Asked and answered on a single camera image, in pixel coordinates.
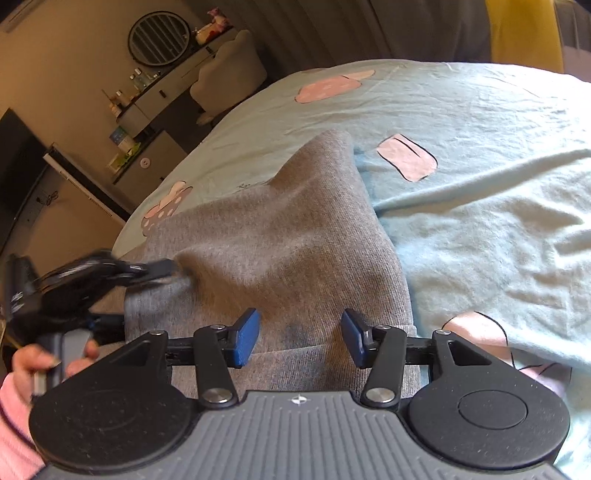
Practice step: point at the white vanity chair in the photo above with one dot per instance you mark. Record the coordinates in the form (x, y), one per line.
(233, 75)

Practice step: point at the left hand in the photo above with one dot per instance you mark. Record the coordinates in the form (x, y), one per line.
(33, 358)

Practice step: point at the grey curtain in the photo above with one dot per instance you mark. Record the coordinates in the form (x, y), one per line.
(299, 35)

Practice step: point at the grey vanity desk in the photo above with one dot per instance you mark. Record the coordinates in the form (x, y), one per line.
(168, 87)

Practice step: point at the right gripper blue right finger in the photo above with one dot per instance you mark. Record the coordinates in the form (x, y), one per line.
(382, 351)

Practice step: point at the grey bedside cabinet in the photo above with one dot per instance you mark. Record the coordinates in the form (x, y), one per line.
(145, 171)

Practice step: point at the grey sweatpants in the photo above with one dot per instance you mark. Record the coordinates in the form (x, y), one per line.
(300, 249)

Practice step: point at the pink sleeve forearm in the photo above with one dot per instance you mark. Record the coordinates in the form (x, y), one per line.
(18, 455)

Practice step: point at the round black mirror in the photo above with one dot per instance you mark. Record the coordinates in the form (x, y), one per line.
(158, 39)

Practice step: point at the light blue patterned bedsheet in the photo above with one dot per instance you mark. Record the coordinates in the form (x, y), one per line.
(480, 175)

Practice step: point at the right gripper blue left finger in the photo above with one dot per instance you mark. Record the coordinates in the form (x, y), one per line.
(216, 350)

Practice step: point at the pink plush toy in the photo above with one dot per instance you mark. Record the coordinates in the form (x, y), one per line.
(218, 25)

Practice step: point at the yellow curtain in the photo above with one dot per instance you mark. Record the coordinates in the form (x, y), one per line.
(525, 33)

